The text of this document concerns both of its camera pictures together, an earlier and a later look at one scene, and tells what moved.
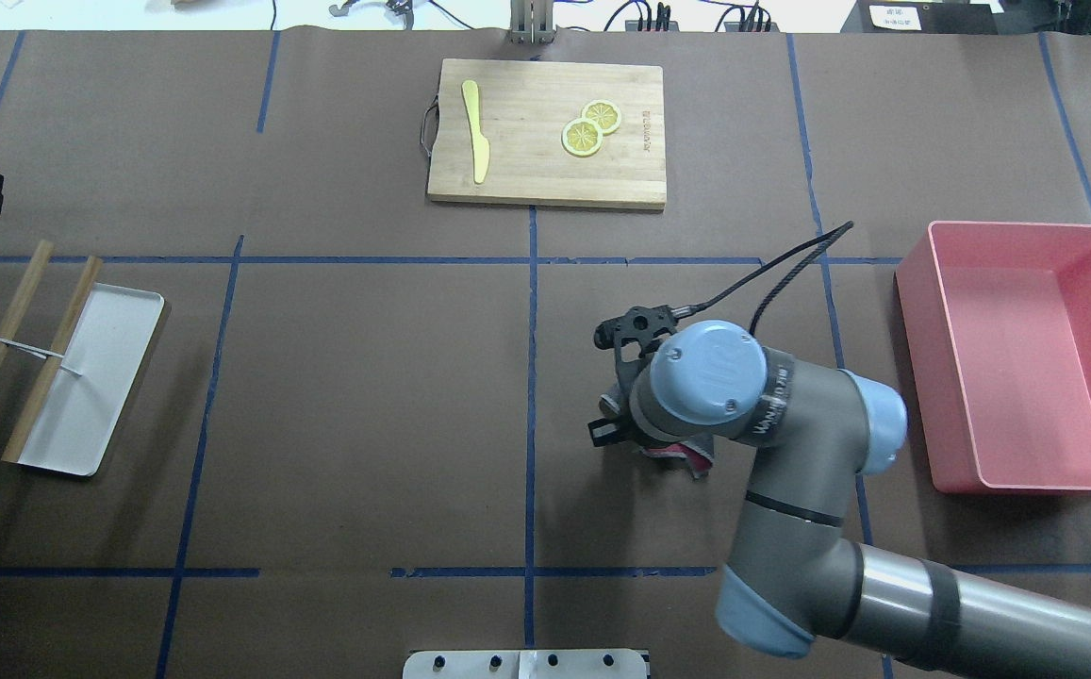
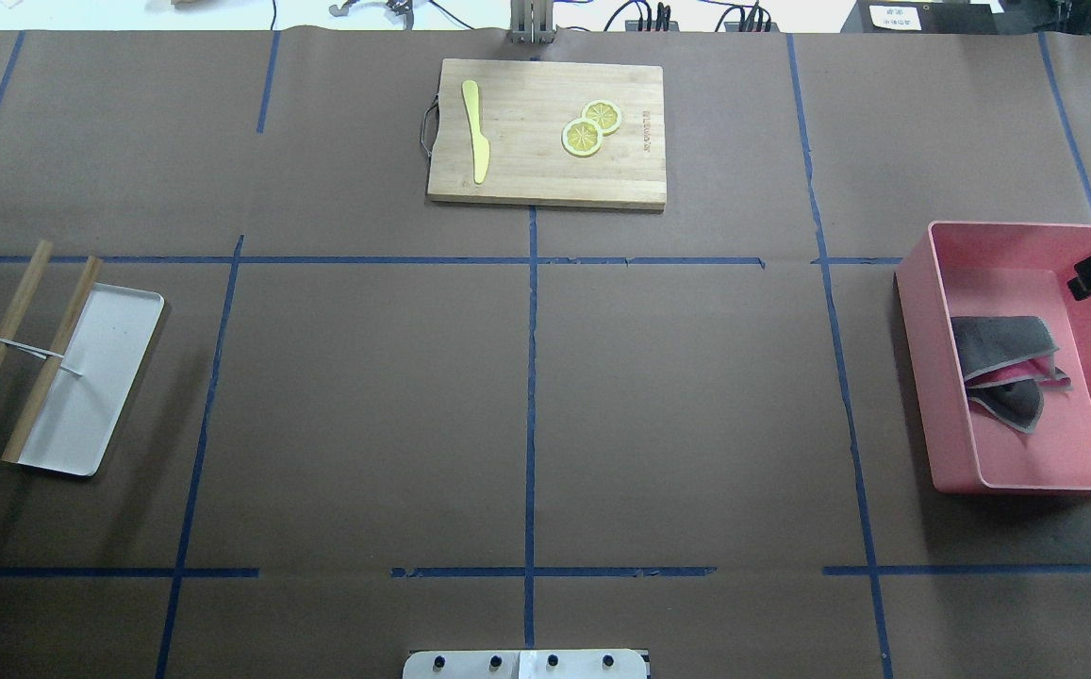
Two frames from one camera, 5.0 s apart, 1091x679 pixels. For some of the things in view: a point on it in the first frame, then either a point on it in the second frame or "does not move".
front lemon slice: [581, 137] does not move
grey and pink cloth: [697, 451] -> [1006, 361]
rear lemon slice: [604, 112] does not move
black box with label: [923, 17] does not move
